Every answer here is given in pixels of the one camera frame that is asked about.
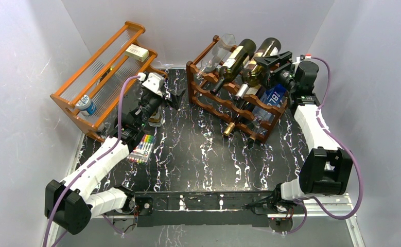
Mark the cream cardboard box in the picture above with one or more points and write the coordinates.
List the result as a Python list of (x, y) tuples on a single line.
[(137, 52)]

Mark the dark green wine bottle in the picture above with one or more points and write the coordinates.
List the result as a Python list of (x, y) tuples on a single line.
[(234, 64)]

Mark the blue white tin can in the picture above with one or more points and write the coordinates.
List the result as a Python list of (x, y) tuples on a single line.
[(86, 106)]

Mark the green wine bottle brown label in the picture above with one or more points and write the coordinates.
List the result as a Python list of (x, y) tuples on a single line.
[(252, 72)]

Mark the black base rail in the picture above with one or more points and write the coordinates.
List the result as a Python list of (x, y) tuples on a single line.
[(254, 208)]

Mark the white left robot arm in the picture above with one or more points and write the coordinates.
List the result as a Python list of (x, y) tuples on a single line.
[(71, 203)]

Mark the dark bottle gold foil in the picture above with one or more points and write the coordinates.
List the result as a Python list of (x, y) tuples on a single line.
[(236, 117)]

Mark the dark wooden wine rack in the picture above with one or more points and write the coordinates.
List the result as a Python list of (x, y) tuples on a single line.
[(235, 83)]

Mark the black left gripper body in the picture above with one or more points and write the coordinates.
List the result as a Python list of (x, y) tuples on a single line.
[(151, 106)]

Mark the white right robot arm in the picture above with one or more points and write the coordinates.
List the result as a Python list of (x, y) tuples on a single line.
[(326, 170)]

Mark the colourful marker pen pack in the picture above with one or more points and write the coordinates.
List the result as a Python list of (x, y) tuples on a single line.
[(143, 150)]

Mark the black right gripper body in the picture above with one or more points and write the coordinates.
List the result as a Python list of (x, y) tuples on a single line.
[(283, 76)]

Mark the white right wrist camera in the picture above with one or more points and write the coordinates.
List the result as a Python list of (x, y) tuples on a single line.
[(302, 57)]

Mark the orange wooden shelf rack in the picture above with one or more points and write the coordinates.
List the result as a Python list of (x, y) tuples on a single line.
[(101, 78)]

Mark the clear glass bottle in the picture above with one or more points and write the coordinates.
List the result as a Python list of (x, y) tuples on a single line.
[(218, 52)]

